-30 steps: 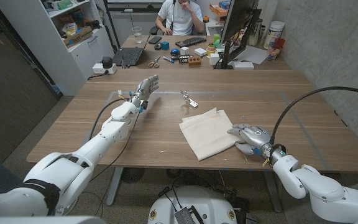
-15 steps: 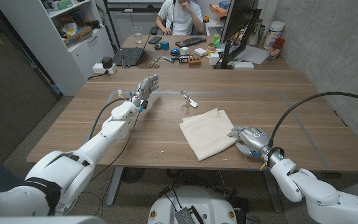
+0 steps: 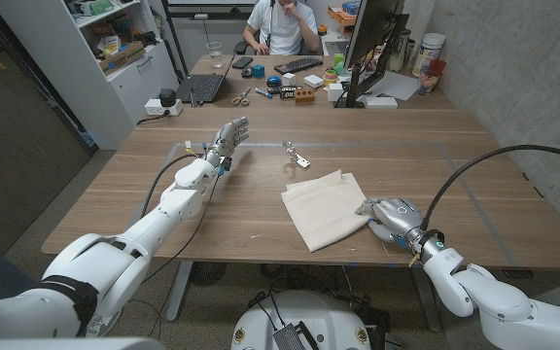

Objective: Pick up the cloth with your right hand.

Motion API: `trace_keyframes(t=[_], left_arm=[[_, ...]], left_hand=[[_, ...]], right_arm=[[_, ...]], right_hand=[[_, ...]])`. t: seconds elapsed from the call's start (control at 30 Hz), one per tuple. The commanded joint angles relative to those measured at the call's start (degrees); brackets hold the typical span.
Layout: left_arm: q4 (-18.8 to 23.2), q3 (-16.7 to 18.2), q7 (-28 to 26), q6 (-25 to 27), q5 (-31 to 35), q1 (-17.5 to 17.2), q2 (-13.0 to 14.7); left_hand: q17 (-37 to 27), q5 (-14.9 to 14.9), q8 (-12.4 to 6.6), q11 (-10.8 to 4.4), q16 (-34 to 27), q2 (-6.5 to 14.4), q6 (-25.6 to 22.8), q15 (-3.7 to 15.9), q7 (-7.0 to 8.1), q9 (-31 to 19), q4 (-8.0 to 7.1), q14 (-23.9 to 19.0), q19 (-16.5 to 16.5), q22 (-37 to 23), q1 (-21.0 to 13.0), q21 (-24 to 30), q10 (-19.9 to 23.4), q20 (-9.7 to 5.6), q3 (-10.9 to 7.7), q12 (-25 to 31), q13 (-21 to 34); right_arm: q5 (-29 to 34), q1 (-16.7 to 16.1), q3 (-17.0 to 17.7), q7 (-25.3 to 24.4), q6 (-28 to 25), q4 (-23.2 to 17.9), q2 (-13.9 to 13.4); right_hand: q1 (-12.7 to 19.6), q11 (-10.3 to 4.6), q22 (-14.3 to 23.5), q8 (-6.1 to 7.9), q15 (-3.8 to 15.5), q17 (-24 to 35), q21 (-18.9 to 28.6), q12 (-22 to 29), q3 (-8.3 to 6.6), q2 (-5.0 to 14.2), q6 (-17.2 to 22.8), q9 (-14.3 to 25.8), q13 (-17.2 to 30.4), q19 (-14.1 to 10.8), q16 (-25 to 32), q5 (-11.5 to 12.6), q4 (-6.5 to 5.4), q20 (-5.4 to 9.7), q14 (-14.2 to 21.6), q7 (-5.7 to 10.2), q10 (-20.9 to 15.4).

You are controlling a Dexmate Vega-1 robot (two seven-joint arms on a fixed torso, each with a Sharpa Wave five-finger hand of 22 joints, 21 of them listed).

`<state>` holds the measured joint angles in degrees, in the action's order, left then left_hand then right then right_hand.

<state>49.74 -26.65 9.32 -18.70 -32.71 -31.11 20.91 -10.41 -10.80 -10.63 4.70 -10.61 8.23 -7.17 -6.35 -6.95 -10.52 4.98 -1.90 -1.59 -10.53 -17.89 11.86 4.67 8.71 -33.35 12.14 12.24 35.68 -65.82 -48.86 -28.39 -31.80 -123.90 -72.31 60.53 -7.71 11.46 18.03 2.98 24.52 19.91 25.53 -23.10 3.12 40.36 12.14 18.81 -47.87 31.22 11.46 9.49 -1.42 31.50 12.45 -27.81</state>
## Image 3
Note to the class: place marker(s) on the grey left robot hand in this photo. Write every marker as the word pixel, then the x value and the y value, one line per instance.
pixel 226 141

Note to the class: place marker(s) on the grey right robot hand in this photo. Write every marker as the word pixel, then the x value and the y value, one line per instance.
pixel 396 219

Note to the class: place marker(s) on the cream cloth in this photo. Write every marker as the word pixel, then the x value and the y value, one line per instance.
pixel 321 209

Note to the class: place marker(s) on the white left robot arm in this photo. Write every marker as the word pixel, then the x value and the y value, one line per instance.
pixel 163 219

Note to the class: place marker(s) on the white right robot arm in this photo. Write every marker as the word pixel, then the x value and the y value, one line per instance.
pixel 503 301

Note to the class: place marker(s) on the black laptop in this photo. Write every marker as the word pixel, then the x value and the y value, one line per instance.
pixel 202 87

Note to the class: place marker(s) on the blue marker pen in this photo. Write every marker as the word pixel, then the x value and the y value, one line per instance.
pixel 263 92

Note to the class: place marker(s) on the small metal clip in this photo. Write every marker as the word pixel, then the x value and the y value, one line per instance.
pixel 293 153

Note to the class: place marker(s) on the black power adapter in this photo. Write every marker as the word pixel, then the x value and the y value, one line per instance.
pixel 167 97

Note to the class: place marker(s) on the blue round button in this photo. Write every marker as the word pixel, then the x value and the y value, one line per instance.
pixel 273 81

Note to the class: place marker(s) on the blue cube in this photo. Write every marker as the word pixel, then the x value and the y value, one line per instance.
pixel 258 71

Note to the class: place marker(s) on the black box with white letters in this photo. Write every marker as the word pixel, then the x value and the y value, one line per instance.
pixel 288 93

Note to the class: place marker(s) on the black smartphone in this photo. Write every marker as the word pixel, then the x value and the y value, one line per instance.
pixel 242 62

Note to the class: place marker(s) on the white power strip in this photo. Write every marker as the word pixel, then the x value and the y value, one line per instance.
pixel 152 108

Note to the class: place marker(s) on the grey metal table leg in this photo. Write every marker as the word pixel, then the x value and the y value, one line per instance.
pixel 179 291
pixel 427 299

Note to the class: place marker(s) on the clear drinking glass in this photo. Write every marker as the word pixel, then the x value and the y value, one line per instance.
pixel 215 54

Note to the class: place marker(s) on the small white cube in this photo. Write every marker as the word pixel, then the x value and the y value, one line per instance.
pixel 288 79

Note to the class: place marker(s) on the brown wooden block with holes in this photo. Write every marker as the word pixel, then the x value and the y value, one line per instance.
pixel 304 95

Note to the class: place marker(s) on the black keyboard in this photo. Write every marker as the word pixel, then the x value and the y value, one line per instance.
pixel 298 64

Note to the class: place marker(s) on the flat white box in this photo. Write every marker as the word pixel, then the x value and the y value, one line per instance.
pixel 313 80

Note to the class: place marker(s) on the long white box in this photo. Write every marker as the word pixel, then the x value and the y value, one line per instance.
pixel 380 102

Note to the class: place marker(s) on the large white cube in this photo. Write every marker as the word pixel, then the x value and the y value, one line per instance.
pixel 335 92

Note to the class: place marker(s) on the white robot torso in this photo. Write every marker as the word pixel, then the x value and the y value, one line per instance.
pixel 328 318

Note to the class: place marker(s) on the colourful stacking toy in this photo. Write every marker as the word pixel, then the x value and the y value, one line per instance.
pixel 330 78

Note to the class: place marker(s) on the person in white t-shirt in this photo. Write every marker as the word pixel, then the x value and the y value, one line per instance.
pixel 282 29

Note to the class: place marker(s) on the white paper sheet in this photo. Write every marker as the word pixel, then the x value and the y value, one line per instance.
pixel 396 86

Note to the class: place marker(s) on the cardboard box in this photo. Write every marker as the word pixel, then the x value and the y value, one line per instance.
pixel 122 57

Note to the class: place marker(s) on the green plastic object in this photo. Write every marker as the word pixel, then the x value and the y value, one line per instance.
pixel 339 62

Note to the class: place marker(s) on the red cup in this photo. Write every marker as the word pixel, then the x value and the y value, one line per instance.
pixel 430 78

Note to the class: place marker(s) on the grey finned module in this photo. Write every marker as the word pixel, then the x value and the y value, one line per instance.
pixel 290 338

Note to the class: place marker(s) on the white shelf cabinet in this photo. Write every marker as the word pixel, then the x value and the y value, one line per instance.
pixel 71 82

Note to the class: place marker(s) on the orange crate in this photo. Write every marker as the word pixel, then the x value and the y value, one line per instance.
pixel 342 15

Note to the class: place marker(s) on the white cylindrical canister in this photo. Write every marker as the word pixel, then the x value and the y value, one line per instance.
pixel 428 51

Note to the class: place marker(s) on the black computer monitor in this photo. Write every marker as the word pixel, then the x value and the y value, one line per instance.
pixel 372 29

